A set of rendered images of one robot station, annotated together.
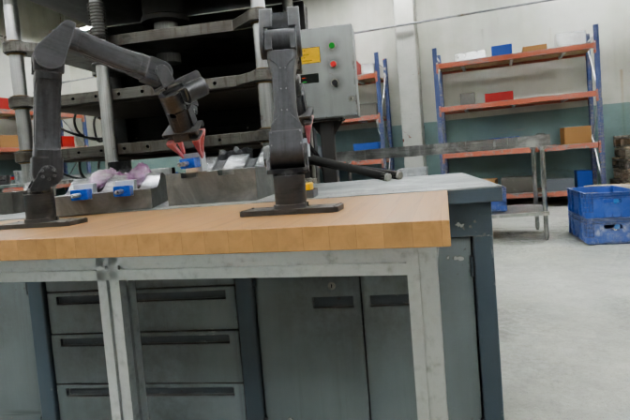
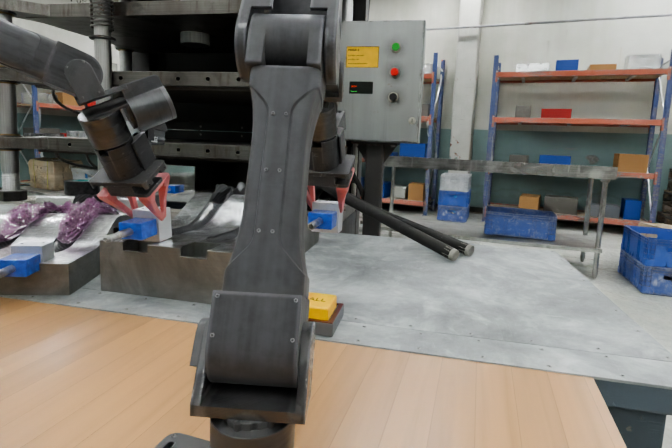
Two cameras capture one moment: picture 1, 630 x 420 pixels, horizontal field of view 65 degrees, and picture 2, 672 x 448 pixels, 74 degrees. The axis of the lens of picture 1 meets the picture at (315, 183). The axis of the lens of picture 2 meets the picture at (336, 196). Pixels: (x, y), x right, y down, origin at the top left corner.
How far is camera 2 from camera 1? 0.70 m
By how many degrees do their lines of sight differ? 5
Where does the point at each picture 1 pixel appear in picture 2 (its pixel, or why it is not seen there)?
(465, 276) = not seen: outside the picture
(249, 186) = not seen: hidden behind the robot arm
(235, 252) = not seen: outside the picture
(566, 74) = (630, 98)
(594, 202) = (657, 250)
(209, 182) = (166, 265)
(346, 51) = (414, 56)
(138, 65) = (28, 56)
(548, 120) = (603, 143)
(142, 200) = (54, 281)
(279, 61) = (275, 96)
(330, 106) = (383, 127)
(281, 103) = (261, 211)
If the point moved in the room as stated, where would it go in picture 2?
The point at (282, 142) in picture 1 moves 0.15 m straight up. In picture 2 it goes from (244, 328) to (247, 117)
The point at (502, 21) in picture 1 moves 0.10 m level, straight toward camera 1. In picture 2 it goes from (571, 34) to (571, 32)
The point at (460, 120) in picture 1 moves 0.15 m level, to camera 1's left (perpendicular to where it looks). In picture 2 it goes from (511, 131) to (501, 131)
